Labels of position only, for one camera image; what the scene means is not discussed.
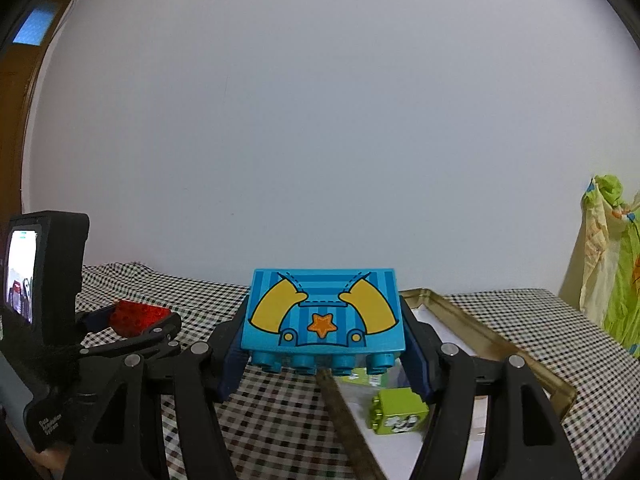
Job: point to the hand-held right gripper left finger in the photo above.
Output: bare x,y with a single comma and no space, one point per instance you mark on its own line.
231,362

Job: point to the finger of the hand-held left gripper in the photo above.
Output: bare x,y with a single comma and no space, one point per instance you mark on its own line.
95,319
160,335

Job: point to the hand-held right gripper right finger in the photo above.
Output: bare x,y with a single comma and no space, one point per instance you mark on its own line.
419,365

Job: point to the red toy brick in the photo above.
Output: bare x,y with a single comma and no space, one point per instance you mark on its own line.
137,317

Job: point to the gold metal tin tray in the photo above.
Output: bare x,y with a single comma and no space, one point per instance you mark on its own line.
500,340

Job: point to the blue printed toy brick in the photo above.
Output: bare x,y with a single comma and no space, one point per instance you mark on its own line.
320,305

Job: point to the green toy brick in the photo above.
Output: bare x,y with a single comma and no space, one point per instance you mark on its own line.
397,410

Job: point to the checkered tablecloth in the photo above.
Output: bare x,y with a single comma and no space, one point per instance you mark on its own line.
280,425

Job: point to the wooden door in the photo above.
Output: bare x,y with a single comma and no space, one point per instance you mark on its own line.
20,125

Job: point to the yellow green printed cloth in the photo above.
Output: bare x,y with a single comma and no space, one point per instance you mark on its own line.
617,280

